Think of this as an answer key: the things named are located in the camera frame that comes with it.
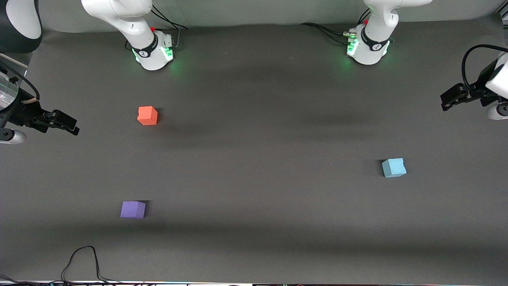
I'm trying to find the light blue foam block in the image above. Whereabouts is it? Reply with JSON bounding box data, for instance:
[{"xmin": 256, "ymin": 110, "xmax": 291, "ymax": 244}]
[{"xmin": 382, "ymin": 158, "xmax": 407, "ymax": 178}]

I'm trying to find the orange foam block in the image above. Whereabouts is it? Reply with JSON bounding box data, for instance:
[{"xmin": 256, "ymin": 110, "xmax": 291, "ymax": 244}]
[{"xmin": 137, "ymin": 106, "xmax": 158, "ymax": 126}]

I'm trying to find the purple foam block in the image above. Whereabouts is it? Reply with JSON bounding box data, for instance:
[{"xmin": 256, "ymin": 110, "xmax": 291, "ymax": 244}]
[{"xmin": 120, "ymin": 201, "xmax": 146, "ymax": 219}]

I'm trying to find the dark grey table mat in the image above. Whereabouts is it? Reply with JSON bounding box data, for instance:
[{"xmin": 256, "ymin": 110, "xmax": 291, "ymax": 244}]
[{"xmin": 0, "ymin": 16, "xmax": 508, "ymax": 284}]

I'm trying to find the thin black looped cable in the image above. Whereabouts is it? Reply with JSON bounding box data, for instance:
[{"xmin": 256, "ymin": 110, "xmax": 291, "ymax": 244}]
[{"xmin": 61, "ymin": 245, "xmax": 123, "ymax": 284}]

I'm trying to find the black right arm base cable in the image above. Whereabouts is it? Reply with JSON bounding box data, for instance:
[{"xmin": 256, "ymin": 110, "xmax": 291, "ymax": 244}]
[{"xmin": 150, "ymin": 4, "xmax": 188, "ymax": 50}]

